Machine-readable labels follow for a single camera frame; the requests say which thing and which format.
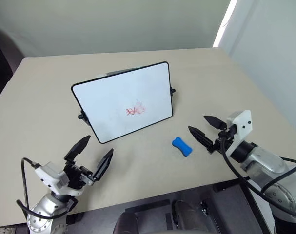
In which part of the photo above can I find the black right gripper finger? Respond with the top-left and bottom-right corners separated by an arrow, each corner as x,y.
203,115 -> 228,131
188,125 -> 218,154

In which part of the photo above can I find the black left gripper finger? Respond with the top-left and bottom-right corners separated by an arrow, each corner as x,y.
63,135 -> 91,163
93,148 -> 114,182

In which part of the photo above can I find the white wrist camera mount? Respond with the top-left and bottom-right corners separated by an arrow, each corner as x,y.
34,161 -> 85,197
225,110 -> 254,156

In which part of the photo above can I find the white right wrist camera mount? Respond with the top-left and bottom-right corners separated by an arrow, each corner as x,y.
225,110 -> 254,156

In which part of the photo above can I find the black-framed whiteboard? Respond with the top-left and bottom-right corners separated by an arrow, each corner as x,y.
71,61 -> 174,144

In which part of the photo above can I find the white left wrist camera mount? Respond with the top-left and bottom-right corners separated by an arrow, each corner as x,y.
34,161 -> 85,197

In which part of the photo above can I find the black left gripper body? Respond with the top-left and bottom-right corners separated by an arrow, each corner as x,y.
63,160 -> 100,190

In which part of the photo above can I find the blue bone-shaped eraser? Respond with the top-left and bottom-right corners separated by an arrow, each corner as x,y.
171,136 -> 193,157

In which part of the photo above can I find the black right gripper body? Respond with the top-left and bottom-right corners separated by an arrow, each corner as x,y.
207,123 -> 237,155

